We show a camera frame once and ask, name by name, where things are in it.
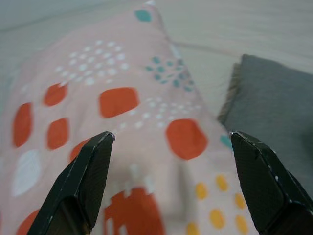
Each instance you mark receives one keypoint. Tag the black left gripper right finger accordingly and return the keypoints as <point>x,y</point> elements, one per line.
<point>266,181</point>

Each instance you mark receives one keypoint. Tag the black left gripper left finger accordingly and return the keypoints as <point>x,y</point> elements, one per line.
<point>80,181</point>

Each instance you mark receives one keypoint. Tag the grey fabric pillow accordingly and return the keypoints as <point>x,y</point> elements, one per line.
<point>269,102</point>

